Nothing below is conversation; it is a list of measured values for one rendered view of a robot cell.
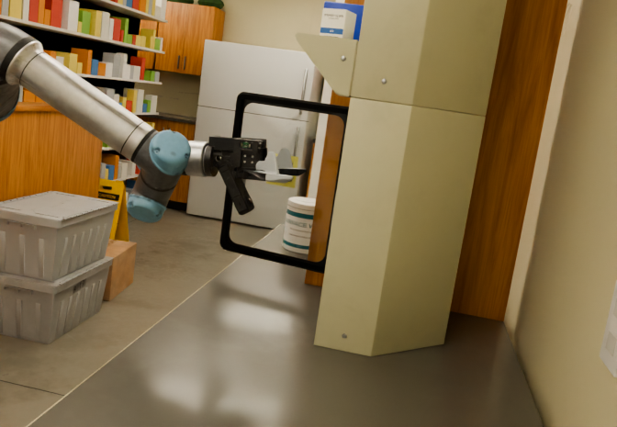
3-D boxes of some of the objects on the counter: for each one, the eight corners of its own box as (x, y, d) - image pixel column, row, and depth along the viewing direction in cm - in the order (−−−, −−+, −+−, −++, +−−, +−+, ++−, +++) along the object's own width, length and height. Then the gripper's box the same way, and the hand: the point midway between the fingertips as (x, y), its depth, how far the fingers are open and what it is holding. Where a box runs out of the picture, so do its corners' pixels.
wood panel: (501, 317, 150) (629, -323, 127) (503, 321, 147) (633, -333, 124) (306, 280, 157) (394, -331, 135) (304, 283, 155) (393, -340, 132)
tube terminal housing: (441, 315, 145) (502, -24, 132) (446, 373, 113) (528, -66, 101) (336, 295, 148) (387, -37, 136) (313, 345, 117) (376, -81, 105)
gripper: (194, 138, 121) (293, 145, 117) (224, 134, 140) (310, 140, 136) (192, 181, 122) (290, 190, 119) (223, 172, 141) (308, 179, 138)
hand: (300, 177), depth 128 cm, fingers open, 14 cm apart
